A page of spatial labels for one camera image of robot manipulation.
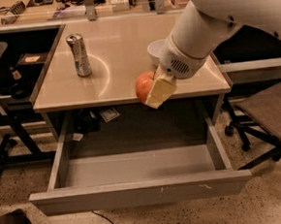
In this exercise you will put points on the white bowl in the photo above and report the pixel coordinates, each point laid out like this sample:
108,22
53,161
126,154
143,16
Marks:
154,49

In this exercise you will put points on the office chair right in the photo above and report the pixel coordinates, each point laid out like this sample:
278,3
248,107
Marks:
261,118

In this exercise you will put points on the cabinet frame with countertop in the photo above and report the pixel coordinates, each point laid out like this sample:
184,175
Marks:
117,48

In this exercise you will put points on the open grey drawer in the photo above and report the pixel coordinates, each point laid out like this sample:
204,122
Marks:
136,163

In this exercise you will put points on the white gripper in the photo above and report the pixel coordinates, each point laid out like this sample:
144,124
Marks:
176,61

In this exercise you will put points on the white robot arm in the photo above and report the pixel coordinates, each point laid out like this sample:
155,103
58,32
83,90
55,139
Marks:
203,26

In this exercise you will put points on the red apple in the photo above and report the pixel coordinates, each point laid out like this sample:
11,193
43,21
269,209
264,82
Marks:
143,85

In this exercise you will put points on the silver drink can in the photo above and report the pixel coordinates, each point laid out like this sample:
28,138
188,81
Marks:
78,48

